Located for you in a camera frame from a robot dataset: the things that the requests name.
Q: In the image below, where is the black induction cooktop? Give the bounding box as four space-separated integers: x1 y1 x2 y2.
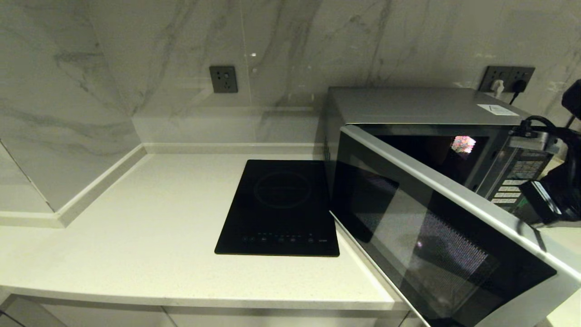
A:
214 159 340 257

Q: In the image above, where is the dark grey wall socket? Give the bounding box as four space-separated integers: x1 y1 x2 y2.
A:
509 67 536 93
209 66 238 94
479 66 511 91

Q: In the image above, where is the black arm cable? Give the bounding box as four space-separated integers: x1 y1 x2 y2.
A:
509 115 581 182

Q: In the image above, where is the beige drawer front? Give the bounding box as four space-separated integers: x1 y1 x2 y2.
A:
162 307 411 327

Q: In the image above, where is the beige cabinet door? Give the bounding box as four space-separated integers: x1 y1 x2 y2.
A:
40 302 178 327

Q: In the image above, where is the black plug with cable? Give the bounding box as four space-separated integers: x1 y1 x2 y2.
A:
509 80 529 105

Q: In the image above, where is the angled grey cabinet panel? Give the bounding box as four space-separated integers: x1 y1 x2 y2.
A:
0 294 69 327

